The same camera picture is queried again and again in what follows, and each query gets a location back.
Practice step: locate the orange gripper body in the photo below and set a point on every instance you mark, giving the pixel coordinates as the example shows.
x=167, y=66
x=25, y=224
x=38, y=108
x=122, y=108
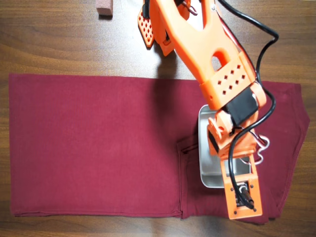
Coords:
x=213, y=145

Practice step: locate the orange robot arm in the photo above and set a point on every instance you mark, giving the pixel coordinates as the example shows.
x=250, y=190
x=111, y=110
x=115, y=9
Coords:
x=192, y=37

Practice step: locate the pink cube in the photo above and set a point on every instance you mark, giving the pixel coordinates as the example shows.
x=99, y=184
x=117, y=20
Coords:
x=105, y=8

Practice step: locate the metal tray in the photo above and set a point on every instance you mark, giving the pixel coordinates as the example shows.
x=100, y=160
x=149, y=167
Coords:
x=209, y=168

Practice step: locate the maroon cloth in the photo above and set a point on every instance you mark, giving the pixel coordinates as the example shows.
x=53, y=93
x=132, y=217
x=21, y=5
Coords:
x=98, y=148

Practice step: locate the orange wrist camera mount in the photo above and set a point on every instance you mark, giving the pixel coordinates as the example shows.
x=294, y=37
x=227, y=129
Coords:
x=230, y=205

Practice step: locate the orange perforated base plate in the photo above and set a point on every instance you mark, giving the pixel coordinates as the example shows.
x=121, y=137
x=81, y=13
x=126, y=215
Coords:
x=145, y=29

